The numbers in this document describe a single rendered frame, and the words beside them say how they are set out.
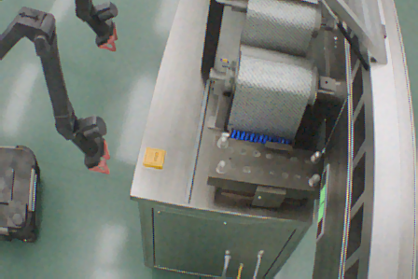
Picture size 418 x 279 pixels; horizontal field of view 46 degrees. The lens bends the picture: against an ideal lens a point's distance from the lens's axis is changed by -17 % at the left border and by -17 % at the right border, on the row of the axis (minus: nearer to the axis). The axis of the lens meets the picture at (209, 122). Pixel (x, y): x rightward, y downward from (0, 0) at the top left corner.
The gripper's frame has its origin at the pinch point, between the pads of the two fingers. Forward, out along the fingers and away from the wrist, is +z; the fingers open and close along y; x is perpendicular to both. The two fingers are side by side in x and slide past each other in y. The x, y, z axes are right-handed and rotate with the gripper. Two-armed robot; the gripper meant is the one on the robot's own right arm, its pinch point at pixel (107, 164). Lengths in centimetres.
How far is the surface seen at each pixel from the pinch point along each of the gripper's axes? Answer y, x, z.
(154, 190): 0.6, -5.7, 21.4
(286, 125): 12, -54, 25
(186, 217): -4.0, -9.8, 36.5
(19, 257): 8, 108, 58
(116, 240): 25, 57, 86
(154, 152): 14.4, -7.8, 18.2
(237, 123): 15.9, -38.7, 19.9
